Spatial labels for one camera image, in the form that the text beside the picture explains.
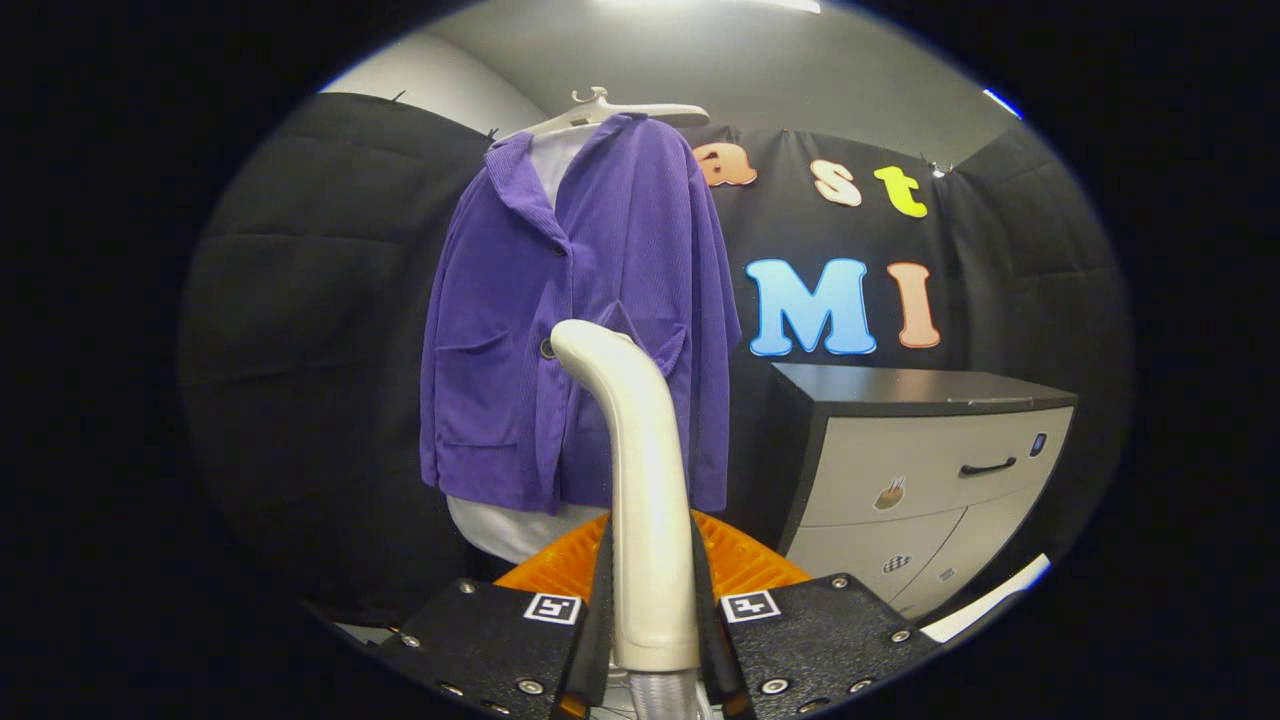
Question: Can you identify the white clothes hanger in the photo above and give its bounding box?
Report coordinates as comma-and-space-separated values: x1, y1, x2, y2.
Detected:
497, 86, 712, 142

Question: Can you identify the white shirt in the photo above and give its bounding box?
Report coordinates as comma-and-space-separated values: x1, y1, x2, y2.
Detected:
445, 125, 613, 566

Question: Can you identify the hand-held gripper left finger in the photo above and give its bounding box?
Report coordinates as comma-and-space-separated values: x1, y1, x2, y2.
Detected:
395, 510, 616, 720

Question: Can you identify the black quilted wall padding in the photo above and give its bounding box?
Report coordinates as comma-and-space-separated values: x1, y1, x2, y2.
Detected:
950, 122, 1134, 406
178, 93, 496, 626

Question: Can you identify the purple corduroy jacket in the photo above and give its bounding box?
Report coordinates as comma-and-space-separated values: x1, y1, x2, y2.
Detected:
419, 112, 744, 517

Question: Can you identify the white garment steamer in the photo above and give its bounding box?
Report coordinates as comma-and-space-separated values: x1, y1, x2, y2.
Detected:
550, 318, 706, 720

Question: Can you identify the grey cabinet with dark top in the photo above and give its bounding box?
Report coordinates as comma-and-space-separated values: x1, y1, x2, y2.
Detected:
765, 362, 1080, 623

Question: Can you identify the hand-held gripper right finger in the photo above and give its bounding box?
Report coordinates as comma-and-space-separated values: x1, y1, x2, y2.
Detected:
690, 510, 941, 720

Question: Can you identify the large ceiling panel light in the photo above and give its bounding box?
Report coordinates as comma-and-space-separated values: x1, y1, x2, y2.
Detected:
598, 0, 823, 15

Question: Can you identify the black backdrop cloth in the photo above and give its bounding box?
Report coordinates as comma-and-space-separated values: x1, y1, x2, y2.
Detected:
680, 124, 1001, 546

